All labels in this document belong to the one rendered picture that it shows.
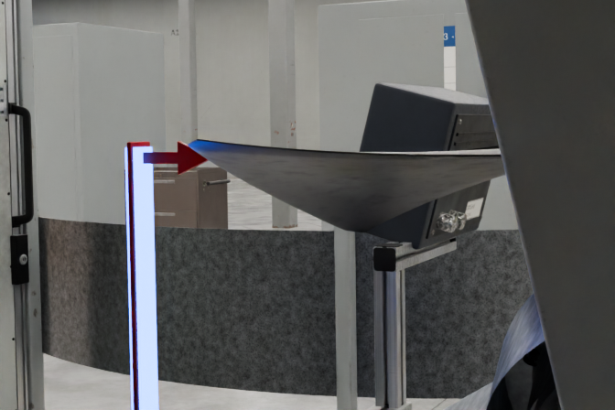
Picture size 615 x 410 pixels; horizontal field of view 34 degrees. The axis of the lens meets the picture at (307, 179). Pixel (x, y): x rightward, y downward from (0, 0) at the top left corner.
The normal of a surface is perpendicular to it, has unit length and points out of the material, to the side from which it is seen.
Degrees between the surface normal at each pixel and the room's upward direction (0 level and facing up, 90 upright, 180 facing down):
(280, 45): 90
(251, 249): 90
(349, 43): 90
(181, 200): 90
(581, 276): 130
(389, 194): 158
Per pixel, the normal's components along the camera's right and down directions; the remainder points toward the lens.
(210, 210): 0.92, 0.00
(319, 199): 0.00, 0.94
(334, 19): -0.44, 0.05
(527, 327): -0.89, -0.45
